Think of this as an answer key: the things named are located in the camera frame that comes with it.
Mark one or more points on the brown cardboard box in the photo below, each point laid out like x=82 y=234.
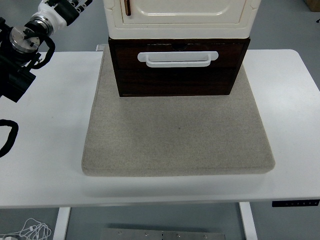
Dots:
x=313 y=4

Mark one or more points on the small grey bracket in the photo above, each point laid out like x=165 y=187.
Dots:
x=100 y=47

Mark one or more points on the white and black hand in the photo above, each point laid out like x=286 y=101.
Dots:
x=56 y=12

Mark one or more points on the beige fabric mat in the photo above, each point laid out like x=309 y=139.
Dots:
x=175 y=135

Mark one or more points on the dark wooden drawer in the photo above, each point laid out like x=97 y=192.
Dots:
x=125 y=55

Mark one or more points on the white table leg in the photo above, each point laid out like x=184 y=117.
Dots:
x=61 y=222
x=248 y=222

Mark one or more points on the grey metal plate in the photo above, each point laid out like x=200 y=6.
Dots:
x=162 y=234

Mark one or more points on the dark wooden drawer case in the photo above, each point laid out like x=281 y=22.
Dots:
x=175 y=82

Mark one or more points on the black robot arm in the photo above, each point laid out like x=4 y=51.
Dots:
x=15 y=62

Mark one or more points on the black table control panel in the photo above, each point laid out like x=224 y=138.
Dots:
x=295 y=203

